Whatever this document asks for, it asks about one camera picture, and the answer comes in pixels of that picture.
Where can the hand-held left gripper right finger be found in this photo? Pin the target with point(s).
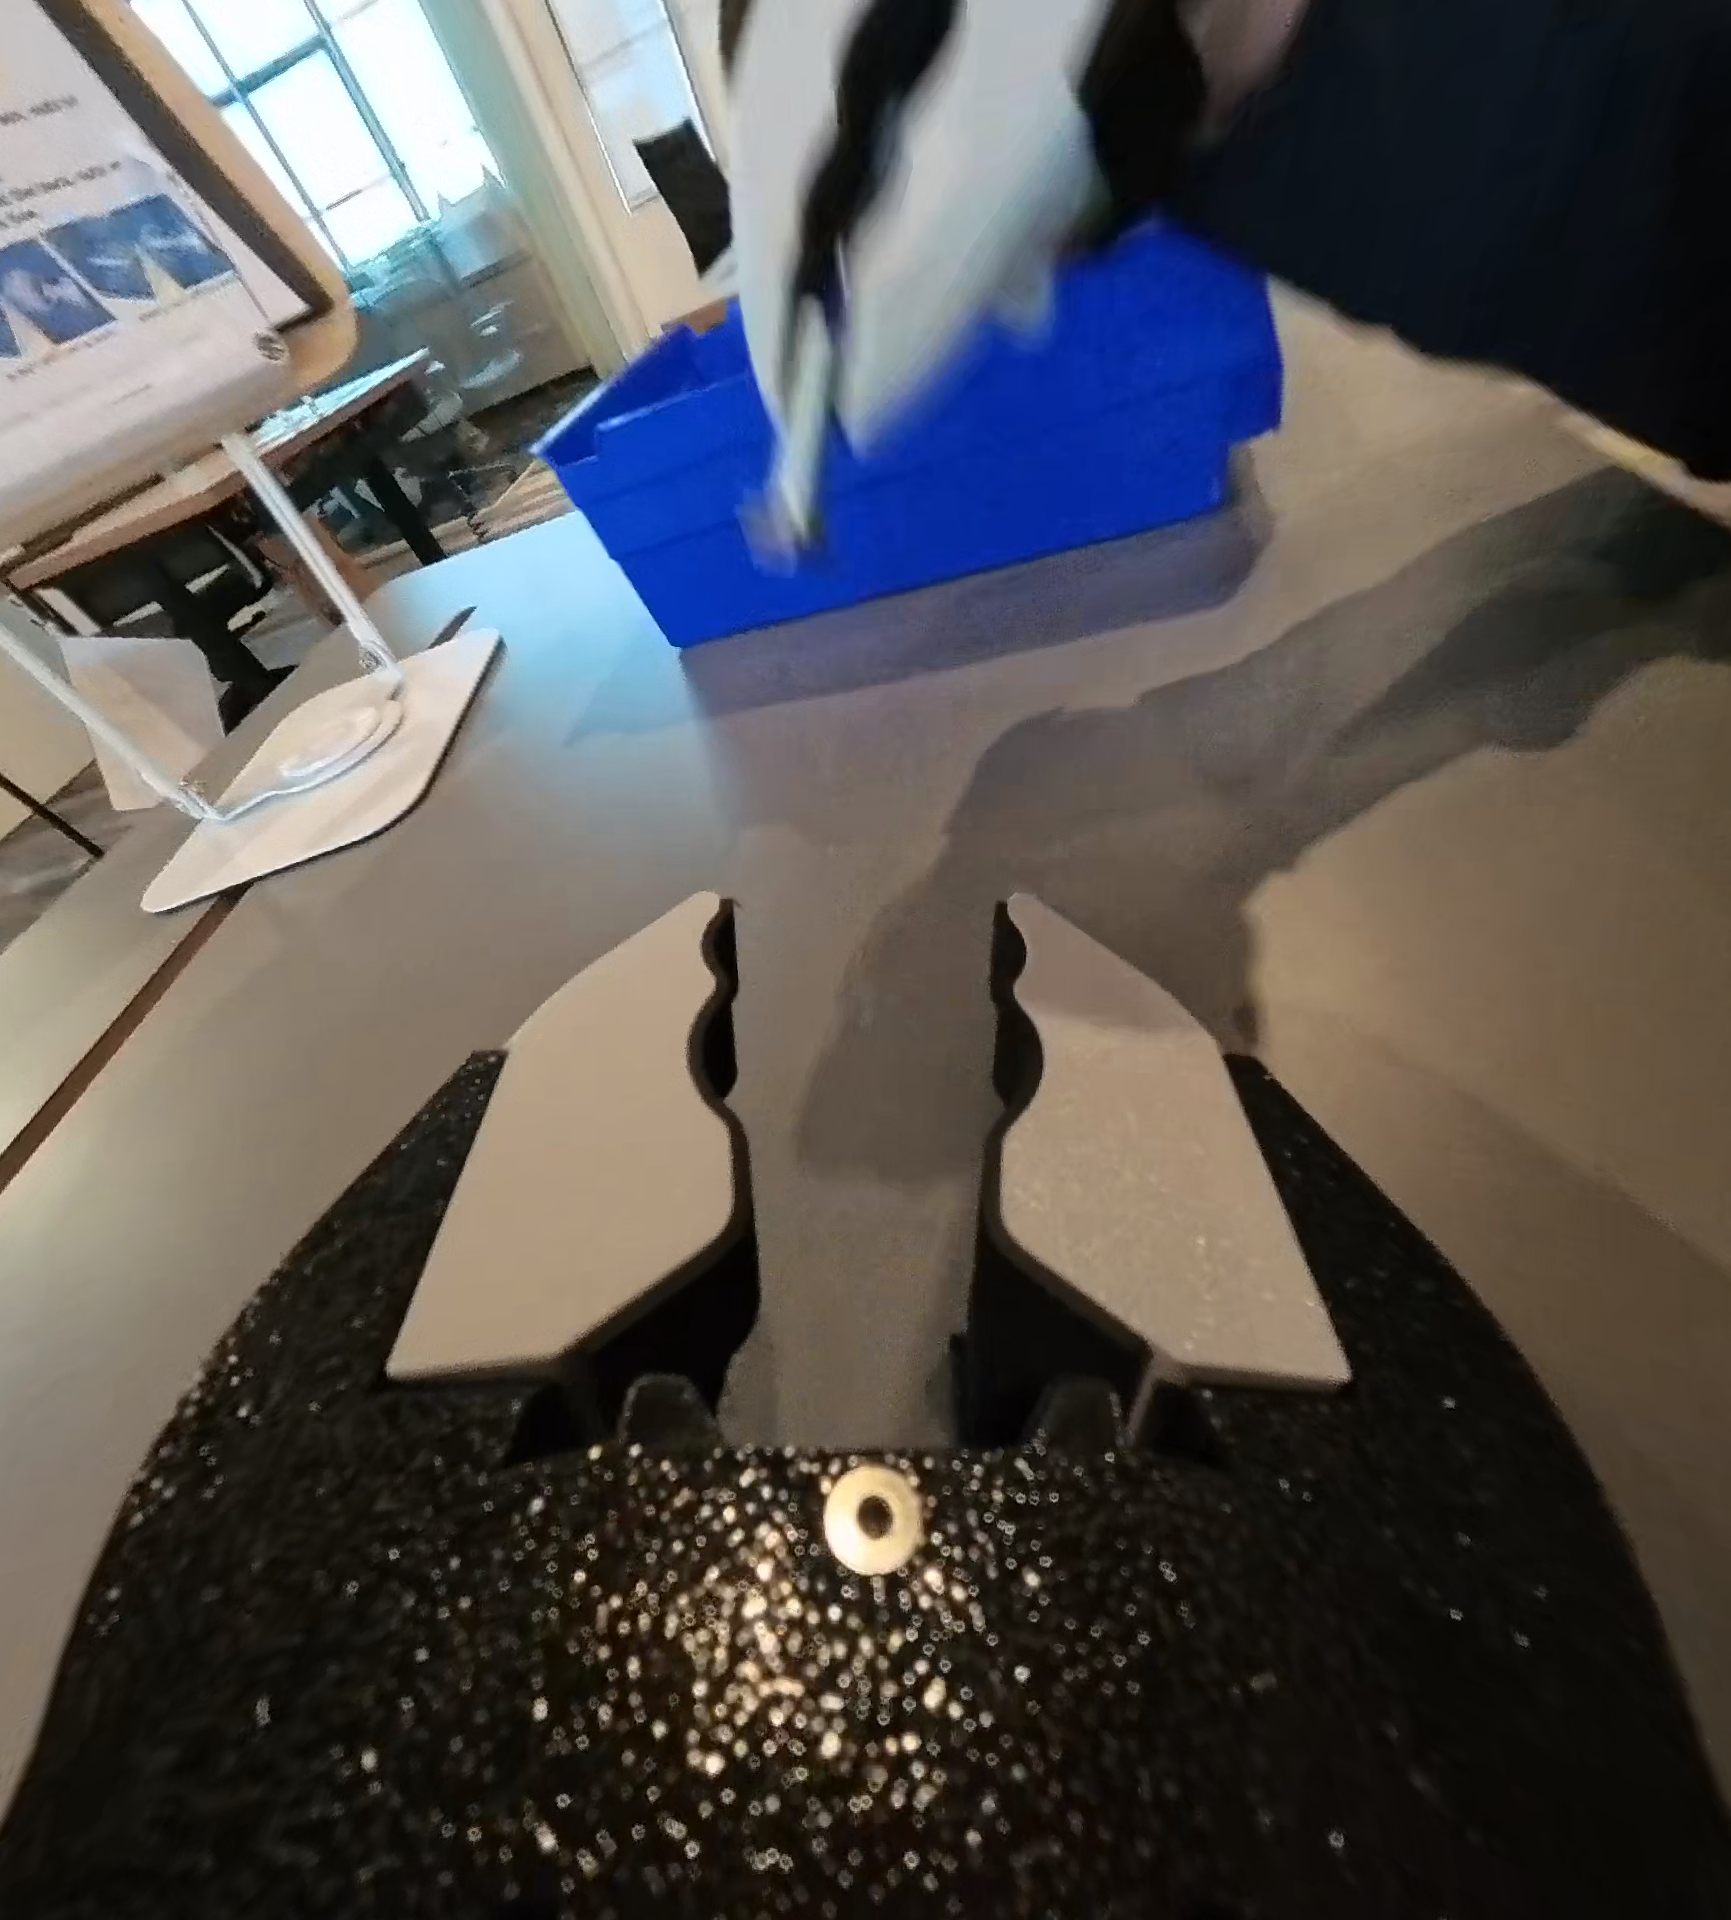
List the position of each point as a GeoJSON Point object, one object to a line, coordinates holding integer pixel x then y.
{"type": "Point", "coordinates": [1165, 1200]}

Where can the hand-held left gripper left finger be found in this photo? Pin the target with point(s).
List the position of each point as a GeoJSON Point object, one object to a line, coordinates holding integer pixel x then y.
{"type": "Point", "coordinates": [579, 1184]}

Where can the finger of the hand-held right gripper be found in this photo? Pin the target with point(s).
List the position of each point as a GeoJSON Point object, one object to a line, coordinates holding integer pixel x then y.
{"type": "Point", "coordinates": [781, 151]}
{"type": "Point", "coordinates": [985, 180]}

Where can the blue plastic bin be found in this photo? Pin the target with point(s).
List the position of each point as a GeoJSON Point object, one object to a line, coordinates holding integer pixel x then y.
{"type": "Point", "coordinates": [985, 511]}

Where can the person's right forearm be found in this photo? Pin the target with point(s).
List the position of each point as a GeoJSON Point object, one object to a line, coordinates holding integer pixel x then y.
{"type": "Point", "coordinates": [1479, 180]}

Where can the clear stand with white base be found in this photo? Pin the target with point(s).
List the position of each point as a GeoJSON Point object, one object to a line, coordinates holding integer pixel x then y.
{"type": "Point", "coordinates": [340, 811]}

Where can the window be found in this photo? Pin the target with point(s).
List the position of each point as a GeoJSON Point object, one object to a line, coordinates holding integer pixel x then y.
{"type": "Point", "coordinates": [310, 121]}

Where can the wooden table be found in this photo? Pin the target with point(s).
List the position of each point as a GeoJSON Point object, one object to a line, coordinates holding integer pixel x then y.
{"type": "Point", "coordinates": [204, 481]}

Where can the black office chair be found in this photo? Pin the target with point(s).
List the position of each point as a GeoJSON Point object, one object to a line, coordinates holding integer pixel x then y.
{"type": "Point", "coordinates": [204, 614]}

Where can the printed instruction board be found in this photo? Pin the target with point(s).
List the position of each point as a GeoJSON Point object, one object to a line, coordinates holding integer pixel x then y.
{"type": "Point", "coordinates": [54, 375]}

